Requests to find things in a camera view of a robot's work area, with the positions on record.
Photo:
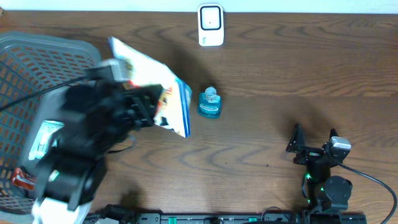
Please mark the red snack bar wrapper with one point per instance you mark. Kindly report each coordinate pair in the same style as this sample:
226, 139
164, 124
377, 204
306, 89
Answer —
23, 179

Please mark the blue mouthwash bottle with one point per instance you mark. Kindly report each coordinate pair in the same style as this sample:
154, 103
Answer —
209, 103

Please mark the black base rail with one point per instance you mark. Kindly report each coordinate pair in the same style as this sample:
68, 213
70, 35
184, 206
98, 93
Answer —
117, 214

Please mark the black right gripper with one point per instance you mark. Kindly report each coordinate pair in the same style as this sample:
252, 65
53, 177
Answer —
310, 154

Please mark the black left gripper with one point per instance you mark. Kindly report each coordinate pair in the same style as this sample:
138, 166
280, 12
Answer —
137, 107

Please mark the grey plastic shopping basket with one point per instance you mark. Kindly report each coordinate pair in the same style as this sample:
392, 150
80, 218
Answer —
30, 63

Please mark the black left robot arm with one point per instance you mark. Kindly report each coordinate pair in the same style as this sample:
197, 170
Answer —
95, 119

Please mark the teal wet wipes pack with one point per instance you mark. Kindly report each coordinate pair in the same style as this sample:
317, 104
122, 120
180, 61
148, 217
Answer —
41, 142

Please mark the yellow white snack bag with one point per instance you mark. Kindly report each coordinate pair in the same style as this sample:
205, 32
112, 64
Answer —
173, 105

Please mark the white barcode scanner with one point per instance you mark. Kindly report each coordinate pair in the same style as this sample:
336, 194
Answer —
210, 25

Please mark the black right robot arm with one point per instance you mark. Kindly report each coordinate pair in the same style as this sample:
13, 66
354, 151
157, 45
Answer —
327, 194

